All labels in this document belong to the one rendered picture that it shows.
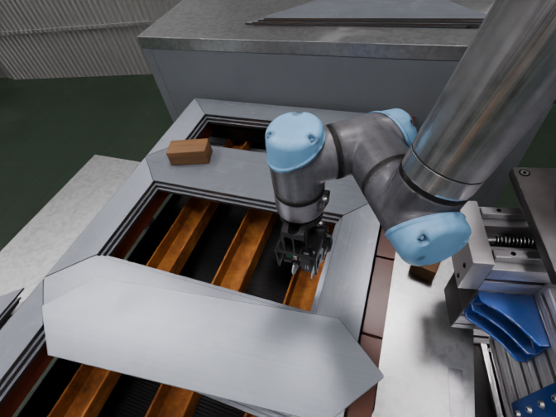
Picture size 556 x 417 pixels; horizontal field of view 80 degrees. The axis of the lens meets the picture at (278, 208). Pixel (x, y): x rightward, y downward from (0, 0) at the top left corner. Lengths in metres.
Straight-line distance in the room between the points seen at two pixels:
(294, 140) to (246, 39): 0.81
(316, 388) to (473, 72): 0.54
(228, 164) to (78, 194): 0.55
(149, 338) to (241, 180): 0.46
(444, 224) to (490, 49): 0.15
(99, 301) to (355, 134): 0.67
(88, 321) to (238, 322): 0.33
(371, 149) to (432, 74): 0.70
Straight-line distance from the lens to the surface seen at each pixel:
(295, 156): 0.40
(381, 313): 0.73
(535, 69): 0.30
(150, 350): 0.76
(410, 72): 1.10
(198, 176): 1.00
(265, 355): 0.69
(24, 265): 1.22
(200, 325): 0.74
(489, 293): 0.72
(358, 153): 0.43
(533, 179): 0.72
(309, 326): 0.69
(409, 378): 0.85
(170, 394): 0.90
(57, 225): 1.25
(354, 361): 0.68
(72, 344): 0.86
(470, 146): 0.32
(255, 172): 0.96
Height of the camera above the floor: 1.49
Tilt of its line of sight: 50 degrees down
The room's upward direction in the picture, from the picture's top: 11 degrees counter-clockwise
